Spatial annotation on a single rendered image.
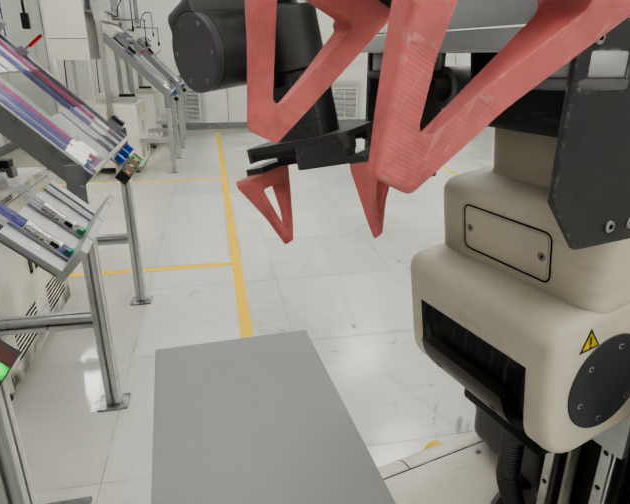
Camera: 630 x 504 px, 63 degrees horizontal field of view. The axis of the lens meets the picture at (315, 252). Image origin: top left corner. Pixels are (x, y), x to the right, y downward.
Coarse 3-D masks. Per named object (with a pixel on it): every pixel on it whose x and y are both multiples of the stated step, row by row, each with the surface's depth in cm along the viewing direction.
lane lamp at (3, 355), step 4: (0, 348) 68; (4, 348) 69; (0, 352) 68; (4, 352) 68; (8, 352) 69; (12, 352) 69; (0, 356) 67; (4, 356) 68; (8, 356) 68; (12, 356) 69; (16, 356) 69; (0, 360) 67; (4, 360) 67; (8, 360) 68; (12, 360) 68; (4, 364) 67; (8, 364) 67
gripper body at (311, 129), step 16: (320, 112) 44; (336, 112) 46; (304, 128) 44; (320, 128) 44; (336, 128) 45; (352, 128) 43; (368, 128) 46; (272, 144) 46; (288, 144) 44; (304, 144) 44; (352, 144) 43; (256, 160) 47
